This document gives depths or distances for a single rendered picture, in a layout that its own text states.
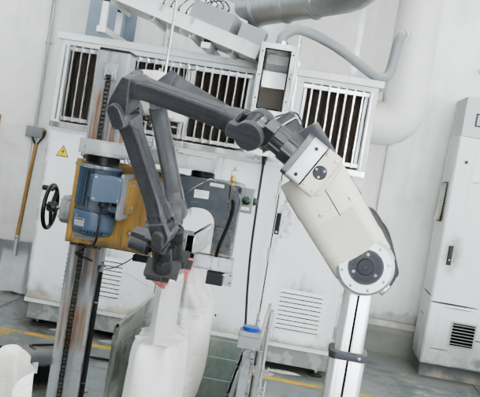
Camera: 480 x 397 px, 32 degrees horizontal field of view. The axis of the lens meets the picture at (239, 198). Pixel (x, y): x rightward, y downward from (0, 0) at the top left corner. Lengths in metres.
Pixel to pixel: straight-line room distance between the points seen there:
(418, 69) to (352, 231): 3.96
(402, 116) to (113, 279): 2.35
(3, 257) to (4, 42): 1.85
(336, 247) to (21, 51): 5.56
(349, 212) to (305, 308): 3.63
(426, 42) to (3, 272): 3.87
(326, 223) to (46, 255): 4.05
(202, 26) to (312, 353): 2.34
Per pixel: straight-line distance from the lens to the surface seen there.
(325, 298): 5.83
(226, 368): 4.27
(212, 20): 5.60
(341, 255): 2.30
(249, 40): 5.54
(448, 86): 7.17
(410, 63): 6.14
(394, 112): 6.10
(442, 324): 6.64
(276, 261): 5.80
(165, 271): 2.47
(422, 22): 6.19
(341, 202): 2.21
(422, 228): 7.13
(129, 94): 2.22
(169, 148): 2.69
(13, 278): 7.25
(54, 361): 3.32
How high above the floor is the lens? 1.45
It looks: 3 degrees down
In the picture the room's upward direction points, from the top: 9 degrees clockwise
